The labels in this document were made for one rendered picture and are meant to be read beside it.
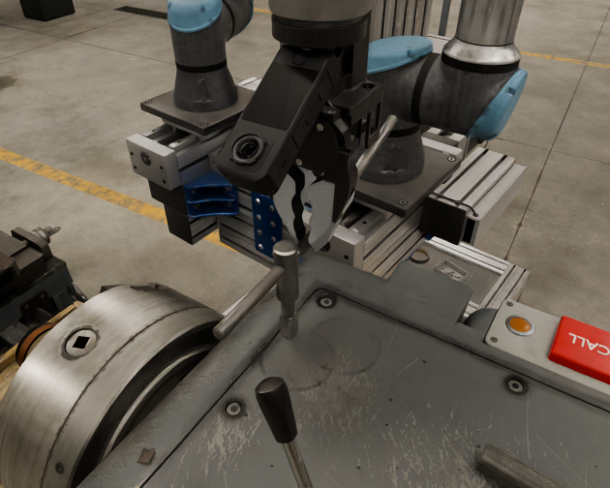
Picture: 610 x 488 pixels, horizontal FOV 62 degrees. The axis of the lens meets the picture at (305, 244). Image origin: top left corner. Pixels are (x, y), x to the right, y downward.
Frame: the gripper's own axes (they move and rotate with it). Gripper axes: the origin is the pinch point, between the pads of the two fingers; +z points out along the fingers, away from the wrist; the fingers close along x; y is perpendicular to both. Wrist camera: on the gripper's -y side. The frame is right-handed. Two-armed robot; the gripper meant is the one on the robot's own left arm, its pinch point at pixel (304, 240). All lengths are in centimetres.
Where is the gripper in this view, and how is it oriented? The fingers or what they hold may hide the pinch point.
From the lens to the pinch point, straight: 49.0
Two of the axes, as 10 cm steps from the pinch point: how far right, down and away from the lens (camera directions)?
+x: -8.4, -3.4, 4.2
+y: 5.4, -5.3, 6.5
